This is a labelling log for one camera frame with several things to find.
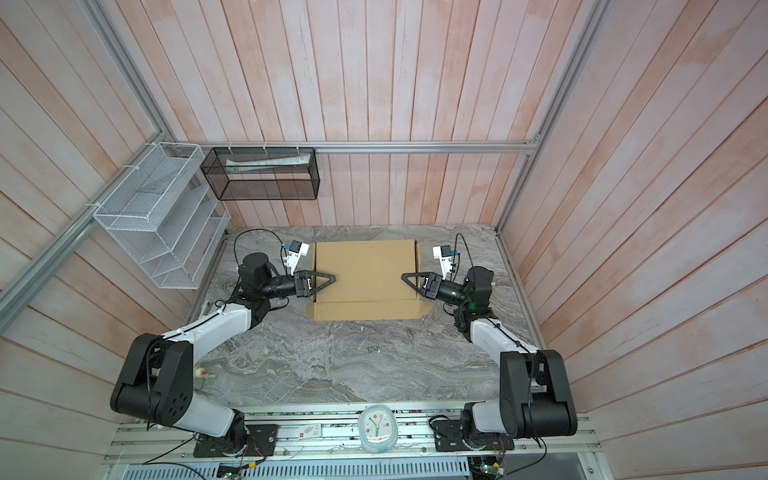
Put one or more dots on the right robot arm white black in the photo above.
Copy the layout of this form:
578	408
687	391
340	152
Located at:
535	400

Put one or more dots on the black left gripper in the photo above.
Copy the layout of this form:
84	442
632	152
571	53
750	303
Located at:
308	288

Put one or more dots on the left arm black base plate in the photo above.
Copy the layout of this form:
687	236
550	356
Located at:
257	440

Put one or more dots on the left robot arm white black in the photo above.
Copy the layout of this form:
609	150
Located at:
156	383

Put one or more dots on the brown cardboard box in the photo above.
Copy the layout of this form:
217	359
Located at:
368	284

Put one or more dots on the black wire mesh basket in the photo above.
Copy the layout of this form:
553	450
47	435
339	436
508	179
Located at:
255	187

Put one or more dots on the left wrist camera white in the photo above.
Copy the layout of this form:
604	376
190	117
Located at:
293	252

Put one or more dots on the white paper in basket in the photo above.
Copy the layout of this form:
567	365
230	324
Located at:
292	164

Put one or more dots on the white wire mesh shelf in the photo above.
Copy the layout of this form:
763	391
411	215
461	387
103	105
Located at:
168	225

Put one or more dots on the small white label tag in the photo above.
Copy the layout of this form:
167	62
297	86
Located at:
310	431

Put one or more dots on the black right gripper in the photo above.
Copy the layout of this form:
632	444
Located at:
430	286

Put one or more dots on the white round clock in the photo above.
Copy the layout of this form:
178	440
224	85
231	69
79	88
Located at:
377	429

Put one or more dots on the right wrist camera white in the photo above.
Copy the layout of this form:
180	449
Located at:
445	255

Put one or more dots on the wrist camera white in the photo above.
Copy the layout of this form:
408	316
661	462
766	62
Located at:
293	252
445	255

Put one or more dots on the white small stapler device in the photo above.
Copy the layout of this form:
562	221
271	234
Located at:
208	307

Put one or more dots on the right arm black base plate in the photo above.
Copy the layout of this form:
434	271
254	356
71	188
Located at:
451	436

